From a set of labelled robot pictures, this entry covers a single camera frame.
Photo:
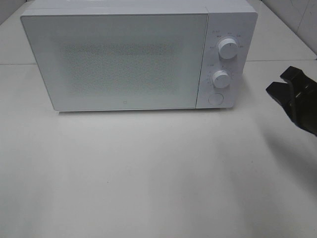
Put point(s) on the white timer knob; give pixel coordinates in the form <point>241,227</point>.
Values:
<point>221,79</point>

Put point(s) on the white microwave door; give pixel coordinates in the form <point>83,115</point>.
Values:
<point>118,62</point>

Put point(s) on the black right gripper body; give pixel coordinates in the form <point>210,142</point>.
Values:
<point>304,106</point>

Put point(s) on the upper white power knob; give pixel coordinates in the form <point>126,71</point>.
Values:
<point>228,48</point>

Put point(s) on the round door release button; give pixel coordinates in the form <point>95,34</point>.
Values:
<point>216,99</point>

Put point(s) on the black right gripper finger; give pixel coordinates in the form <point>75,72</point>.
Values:
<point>297,78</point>
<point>283,94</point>

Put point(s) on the white microwave oven body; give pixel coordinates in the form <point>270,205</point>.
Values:
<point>226,18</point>

